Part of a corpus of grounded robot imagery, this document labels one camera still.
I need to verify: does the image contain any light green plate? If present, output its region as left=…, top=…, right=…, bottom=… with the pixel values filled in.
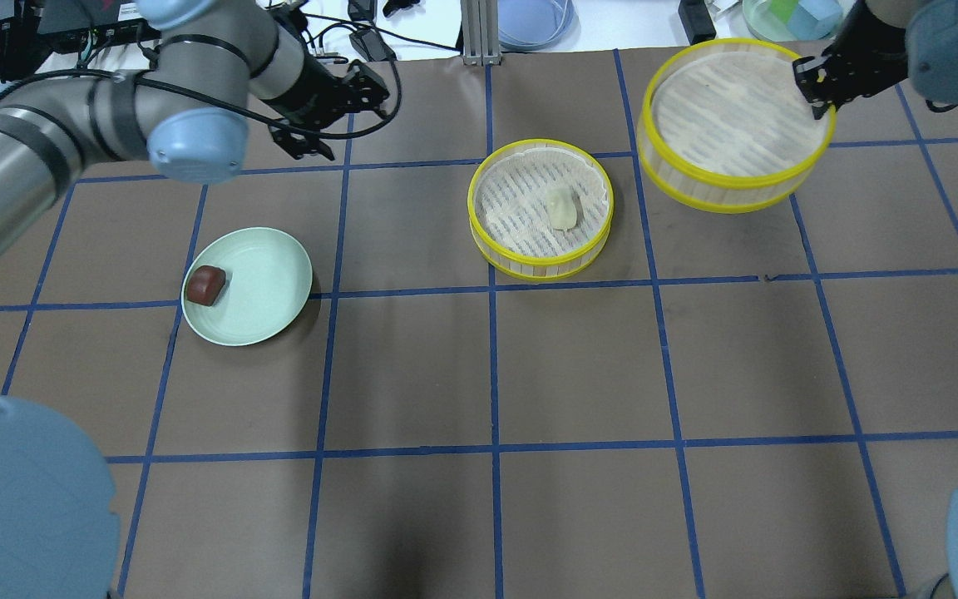
left=180, top=226, right=314, bottom=346

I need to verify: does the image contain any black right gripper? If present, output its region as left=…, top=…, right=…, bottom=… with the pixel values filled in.
left=793, top=33, right=908, bottom=121

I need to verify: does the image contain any black power adapter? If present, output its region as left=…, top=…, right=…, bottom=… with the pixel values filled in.
left=348, top=29, right=397, bottom=63

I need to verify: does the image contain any brown bun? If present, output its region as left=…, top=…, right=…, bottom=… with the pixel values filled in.
left=183, top=265, right=228, bottom=307

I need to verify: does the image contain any yellow bamboo steamer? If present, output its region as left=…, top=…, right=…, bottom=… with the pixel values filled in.
left=636, top=38, right=837, bottom=215
left=467, top=139, right=615, bottom=283

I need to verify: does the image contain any white bun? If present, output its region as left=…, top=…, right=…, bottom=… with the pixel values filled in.
left=544, top=186, right=580, bottom=231

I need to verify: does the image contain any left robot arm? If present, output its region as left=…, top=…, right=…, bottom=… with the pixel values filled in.
left=0, top=1, right=396, bottom=598

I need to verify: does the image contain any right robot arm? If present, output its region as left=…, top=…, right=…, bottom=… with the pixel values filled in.
left=793, top=1, right=958, bottom=119

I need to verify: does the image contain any aluminium frame post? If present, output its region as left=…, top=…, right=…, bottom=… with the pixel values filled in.
left=460, top=0, right=502, bottom=66

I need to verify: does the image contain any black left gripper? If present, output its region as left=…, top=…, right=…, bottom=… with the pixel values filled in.
left=267, top=63, right=391, bottom=161

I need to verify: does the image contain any black device on desk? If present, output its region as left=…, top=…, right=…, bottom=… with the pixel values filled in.
left=678, top=0, right=716, bottom=45

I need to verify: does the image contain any black electronics box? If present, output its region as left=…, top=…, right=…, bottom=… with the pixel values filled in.
left=37, top=1, right=160, bottom=44

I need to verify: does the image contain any clear bowl with blocks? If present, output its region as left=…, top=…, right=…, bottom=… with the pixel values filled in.
left=741, top=1, right=847, bottom=42

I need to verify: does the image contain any blue bowl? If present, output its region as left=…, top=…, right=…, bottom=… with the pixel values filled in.
left=496, top=1, right=575, bottom=51

